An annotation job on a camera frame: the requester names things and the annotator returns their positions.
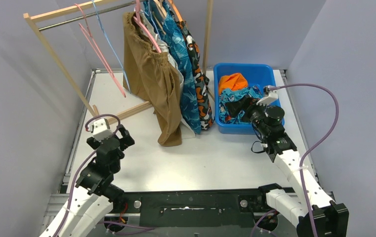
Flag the orange hanger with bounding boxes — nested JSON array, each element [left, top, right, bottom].
[[168, 0, 185, 22]]

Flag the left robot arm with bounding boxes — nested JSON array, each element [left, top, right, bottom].
[[41, 125, 135, 237]]

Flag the light blue shark print shorts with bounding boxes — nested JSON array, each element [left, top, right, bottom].
[[218, 85, 263, 124]]

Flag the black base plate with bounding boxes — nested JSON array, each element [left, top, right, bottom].
[[91, 188, 306, 229]]

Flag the orange camouflage shorts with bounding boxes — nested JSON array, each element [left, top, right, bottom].
[[176, 21, 214, 130]]

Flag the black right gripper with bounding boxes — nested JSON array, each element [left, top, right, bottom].
[[225, 95, 271, 136]]

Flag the thick pink hanger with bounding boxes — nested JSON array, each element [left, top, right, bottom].
[[133, 0, 162, 53]]

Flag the white shorts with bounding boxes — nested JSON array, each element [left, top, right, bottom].
[[140, 12, 196, 139]]

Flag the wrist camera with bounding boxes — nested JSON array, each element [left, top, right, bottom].
[[256, 85, 279, 106], [92, 118, 113, 142]]

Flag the light blue hanger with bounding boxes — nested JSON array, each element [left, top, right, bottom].
[[91, 0, 131, 94]]

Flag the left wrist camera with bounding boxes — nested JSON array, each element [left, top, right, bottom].
[[92, 118, 113, 142]]

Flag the dark blue leaf print shorts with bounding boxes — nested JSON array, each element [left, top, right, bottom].
[[143, 0, 202, 134]]

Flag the wooden clothes rack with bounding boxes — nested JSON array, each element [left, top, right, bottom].
[[23, 0, 214, 119]]

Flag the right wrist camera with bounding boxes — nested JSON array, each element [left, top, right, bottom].
[[256, 85, 279, 106]]

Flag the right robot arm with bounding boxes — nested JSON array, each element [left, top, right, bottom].
[[225, 96, 349, 237]]

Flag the blue plastic bin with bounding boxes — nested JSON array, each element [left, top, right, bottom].
[[213, 63, 276, 135]]

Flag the khaki brown shorts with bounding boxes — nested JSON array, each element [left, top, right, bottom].
[[122, 12, 182, 147]]

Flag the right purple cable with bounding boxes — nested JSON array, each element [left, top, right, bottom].
[[250, 83, 340, 237]]

